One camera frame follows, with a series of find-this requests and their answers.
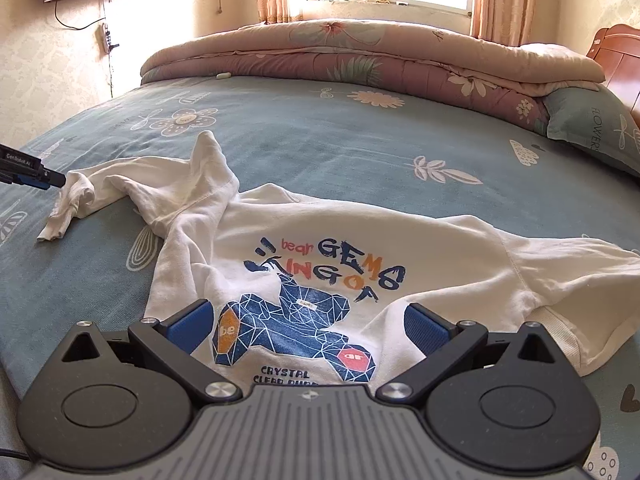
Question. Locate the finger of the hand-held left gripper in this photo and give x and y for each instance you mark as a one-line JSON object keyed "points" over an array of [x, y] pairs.
{"points": [[52, 179]]}

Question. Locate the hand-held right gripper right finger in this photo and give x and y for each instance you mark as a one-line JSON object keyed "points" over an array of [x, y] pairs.
{"points": [[422, 327]]}

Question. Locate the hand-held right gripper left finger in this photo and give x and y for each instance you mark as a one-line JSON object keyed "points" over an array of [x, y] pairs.
{"points": [[192, 327]]}

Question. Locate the white printed long-sleeve shirt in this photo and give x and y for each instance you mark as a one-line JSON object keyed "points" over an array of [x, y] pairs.
{"points": [[310, 220]]}

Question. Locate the blue floral bed sheet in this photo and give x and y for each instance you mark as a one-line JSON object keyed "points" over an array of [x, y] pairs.
{"points": [[320, 130]]}

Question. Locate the teal printed pillow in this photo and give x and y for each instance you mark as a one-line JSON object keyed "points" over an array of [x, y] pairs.
{"points": [[595, 120]]}

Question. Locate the pink floral folded quilt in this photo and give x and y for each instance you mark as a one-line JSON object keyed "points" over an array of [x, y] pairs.
{"points": [[350, 60]]}

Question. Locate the wooden headboard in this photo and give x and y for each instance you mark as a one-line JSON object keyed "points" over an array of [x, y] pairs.
{"points": [[622, 60]]}

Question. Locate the wall power strip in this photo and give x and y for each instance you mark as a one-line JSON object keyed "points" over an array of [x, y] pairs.
{"points": [[104, 37]]}

